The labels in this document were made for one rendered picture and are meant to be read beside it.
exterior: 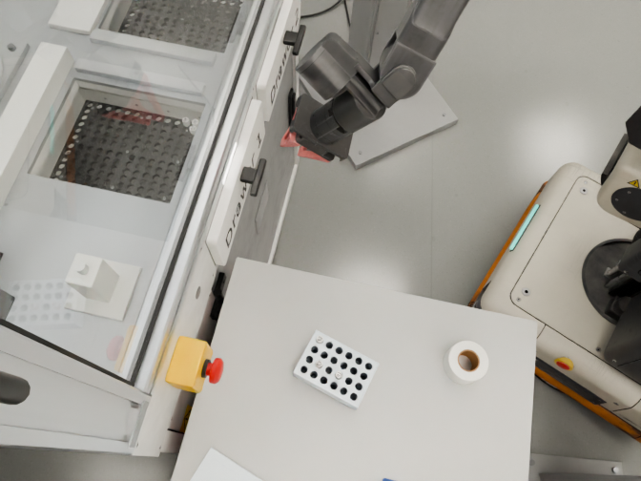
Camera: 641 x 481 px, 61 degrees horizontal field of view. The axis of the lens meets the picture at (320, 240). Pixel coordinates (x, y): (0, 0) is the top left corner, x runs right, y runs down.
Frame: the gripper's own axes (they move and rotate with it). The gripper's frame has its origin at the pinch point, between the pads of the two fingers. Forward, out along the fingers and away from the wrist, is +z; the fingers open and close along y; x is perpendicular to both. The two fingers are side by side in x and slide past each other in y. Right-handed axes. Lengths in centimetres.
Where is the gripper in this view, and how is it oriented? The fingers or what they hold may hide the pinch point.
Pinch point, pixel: (293, 146)
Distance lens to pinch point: 89.9
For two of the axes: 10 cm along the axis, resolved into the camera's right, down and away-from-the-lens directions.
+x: -2.1, 9.1, -3.6
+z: -5.8, 1.8, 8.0
